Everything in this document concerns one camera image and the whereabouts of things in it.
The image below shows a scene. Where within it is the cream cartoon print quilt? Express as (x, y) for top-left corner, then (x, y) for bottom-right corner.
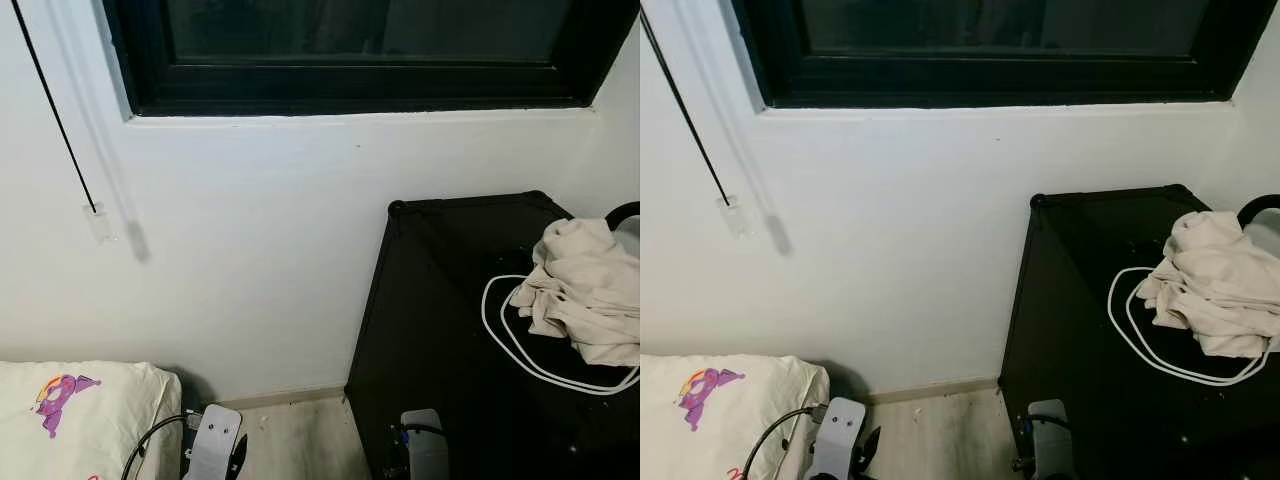
(640, 353), (831, 480)
(0, 360), (184, 480)

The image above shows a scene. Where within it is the crumpled beige cloth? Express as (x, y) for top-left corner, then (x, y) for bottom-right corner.
(1135, 210), (1280, 359)
(508, 218), (641, 368)

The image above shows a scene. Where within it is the dark window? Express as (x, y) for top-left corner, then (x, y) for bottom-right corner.
(100, 0), (641, 118)
(735, 0), (1280, 109)

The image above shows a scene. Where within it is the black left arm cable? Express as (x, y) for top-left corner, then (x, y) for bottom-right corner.
(742, 405), (829, 480)
(122, 413), (206, 480)

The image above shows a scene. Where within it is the looped white cable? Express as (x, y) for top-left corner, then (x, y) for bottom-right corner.
(1107, 265), (1277, 387)
(481, 273), (641, 396)

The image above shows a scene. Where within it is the white blind pull cord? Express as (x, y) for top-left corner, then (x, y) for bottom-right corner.
(10, 0), (119, 246)
(640, 5), (753, 239)

